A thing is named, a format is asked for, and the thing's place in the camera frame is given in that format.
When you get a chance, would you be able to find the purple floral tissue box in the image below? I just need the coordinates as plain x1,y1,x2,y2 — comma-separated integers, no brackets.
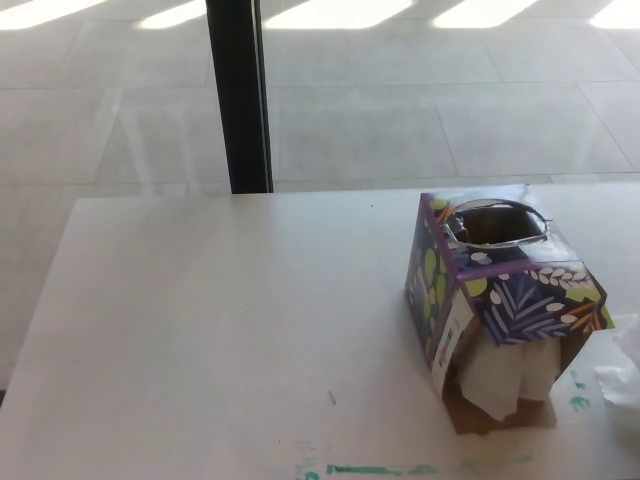
403,184,618,436

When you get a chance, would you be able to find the folded white tissue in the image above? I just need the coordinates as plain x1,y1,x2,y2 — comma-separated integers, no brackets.
460,344,526,422

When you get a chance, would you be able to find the white tissue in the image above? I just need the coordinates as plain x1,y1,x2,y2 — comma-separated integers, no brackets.
593,312,640,447
460,344,526,422

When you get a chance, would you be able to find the black window frame post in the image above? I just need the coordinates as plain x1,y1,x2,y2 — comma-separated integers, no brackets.
204,0,276,195

